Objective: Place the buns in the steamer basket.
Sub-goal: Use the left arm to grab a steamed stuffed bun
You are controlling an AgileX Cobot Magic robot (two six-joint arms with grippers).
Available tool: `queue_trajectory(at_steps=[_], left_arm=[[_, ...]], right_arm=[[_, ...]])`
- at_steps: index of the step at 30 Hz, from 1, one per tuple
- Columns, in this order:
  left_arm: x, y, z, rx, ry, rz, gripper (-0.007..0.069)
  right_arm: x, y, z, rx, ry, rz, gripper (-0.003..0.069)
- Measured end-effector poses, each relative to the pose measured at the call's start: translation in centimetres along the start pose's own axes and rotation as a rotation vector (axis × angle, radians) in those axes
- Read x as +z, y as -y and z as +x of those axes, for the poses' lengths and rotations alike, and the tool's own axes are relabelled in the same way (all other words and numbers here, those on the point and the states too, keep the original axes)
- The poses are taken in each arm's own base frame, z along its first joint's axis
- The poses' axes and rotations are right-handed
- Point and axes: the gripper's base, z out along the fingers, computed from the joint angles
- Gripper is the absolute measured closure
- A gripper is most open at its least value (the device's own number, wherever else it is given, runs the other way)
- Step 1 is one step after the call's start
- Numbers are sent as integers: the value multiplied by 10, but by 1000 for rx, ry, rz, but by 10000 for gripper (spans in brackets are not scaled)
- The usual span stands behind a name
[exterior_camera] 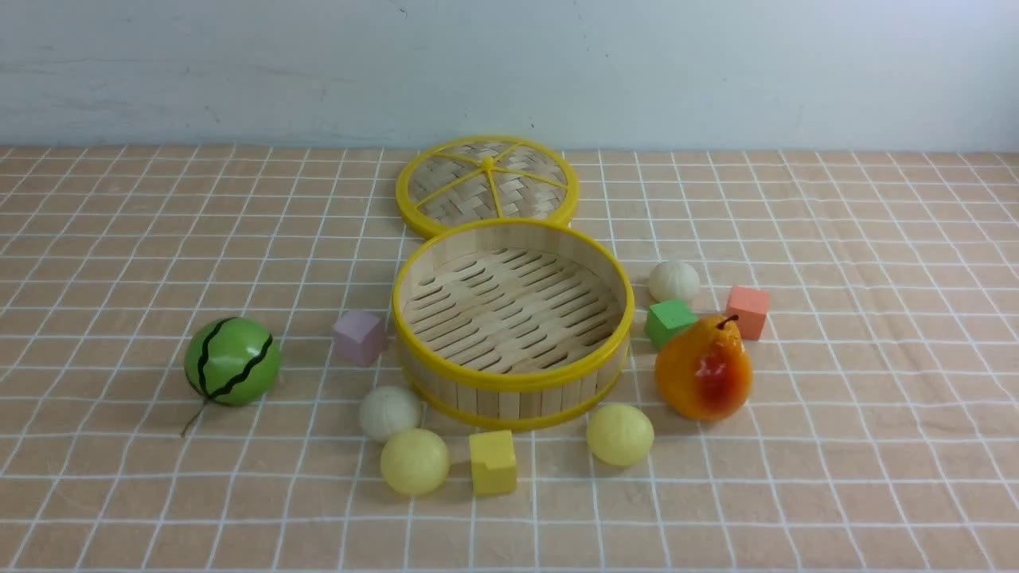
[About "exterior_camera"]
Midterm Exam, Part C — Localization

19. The white bun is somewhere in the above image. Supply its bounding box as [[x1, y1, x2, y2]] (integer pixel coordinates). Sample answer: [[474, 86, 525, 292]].
[[647, 260, 701, 304], [359, 385, 423, 442]]

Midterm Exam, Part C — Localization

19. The yellow bun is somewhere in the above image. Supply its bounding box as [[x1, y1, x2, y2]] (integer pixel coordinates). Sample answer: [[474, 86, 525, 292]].
[[587, 403, 655, 467], [380, 428, 451, 497]]

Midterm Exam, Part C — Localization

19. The bamboo steamer tray yellow rim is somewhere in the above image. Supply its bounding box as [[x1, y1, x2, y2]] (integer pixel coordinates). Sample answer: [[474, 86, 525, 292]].
[[392, 219, 634, 431]]

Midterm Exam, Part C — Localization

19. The woven bamboo steamer lid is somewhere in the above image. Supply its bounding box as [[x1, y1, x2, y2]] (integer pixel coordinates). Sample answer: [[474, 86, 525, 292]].
[[394, 135, 580, 238]]

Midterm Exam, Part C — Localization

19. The pink wooden cube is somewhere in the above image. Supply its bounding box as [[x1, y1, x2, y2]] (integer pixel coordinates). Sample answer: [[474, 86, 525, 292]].
[[334, 310, 387, 367]]

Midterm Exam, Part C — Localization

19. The green wooden cube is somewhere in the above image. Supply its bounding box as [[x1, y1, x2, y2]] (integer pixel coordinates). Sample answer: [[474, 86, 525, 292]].
[[645, 298, 699, 351]]

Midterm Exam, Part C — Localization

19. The yellow wooden block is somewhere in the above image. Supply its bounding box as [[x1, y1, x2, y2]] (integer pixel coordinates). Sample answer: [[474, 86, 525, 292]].
[[468, 429, 519, 497]]

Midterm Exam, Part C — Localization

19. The orange toy pear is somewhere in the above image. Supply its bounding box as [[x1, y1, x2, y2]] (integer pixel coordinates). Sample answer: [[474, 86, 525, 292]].
[[654, 314, 754, 422]]

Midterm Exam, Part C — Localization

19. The orange-red wooden cube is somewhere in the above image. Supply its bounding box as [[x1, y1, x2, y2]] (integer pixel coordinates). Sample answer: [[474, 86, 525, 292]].
[[725, 287, 771, 341]]

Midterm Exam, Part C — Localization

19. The green toy watermelon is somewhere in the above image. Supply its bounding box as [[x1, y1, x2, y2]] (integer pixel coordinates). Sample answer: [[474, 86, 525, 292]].
[[181, 317, 281, 438]]

